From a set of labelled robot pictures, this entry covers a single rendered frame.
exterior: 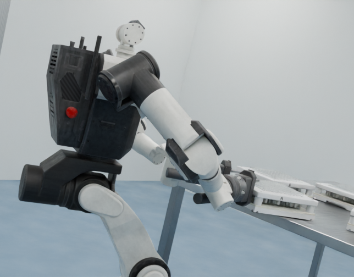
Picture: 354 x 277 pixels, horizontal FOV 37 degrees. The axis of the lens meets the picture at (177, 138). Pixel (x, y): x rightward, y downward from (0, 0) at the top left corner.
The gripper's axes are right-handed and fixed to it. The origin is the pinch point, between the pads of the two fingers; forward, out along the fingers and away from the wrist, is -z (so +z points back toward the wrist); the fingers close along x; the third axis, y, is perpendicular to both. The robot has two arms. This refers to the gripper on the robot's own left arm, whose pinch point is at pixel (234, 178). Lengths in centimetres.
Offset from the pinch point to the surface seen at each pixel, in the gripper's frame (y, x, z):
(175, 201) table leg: -25.2, 17.5, 12.8
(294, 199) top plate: 15.8, 0.5, -16.8
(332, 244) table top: 33.5, 9.2, -24.2
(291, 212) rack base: 15.7, 5.4, -16.9
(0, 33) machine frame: 108, -29, 76
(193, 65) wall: -457, -57, -88
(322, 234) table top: 30.1, 7.6, -21.9
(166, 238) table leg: -24.9, 33.3, 12.7
